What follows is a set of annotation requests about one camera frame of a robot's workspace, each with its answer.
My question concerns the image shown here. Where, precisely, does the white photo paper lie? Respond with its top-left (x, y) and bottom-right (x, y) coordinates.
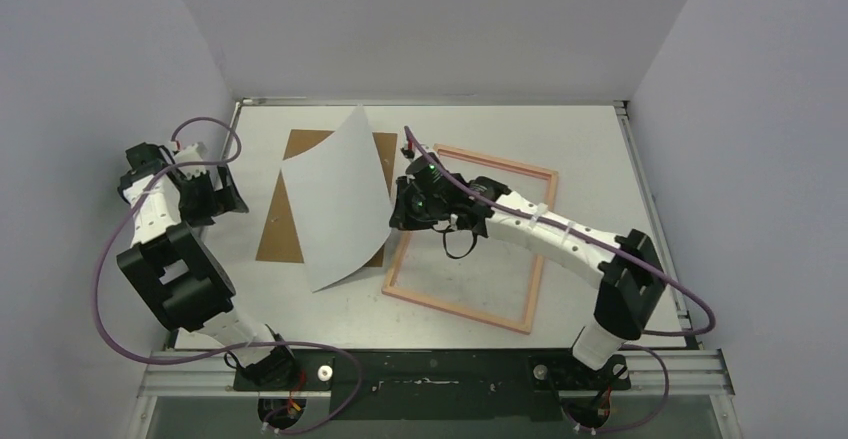
top-left (281, 106), bottom-right (391, 292)

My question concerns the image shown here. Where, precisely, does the brown frame backing board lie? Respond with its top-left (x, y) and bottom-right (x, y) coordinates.
top-left (256, 129), bottom-right (398, 263)

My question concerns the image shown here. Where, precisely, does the light wooden picture frame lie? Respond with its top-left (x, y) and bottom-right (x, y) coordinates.
top-left (381, 144), bottom-right (559, 335)

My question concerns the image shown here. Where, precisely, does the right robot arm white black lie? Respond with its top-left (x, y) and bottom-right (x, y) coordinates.
top-left (389, 146), bottom-right (666, 388)

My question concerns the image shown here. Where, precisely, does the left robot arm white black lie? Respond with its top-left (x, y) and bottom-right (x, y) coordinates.
top-left (117, 143), bottom-right (299, 390)

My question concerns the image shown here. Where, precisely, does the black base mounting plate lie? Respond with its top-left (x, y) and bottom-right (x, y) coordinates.
top-left (232, 349), bottom-right (631, 421)

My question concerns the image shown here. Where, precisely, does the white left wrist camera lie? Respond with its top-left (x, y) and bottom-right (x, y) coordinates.
top-left (174, 142), bottom-right (206, 163)

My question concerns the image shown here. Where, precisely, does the aluminium rail front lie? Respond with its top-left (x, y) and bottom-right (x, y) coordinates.
top-left (139, 349), bottom-right (734, 398)

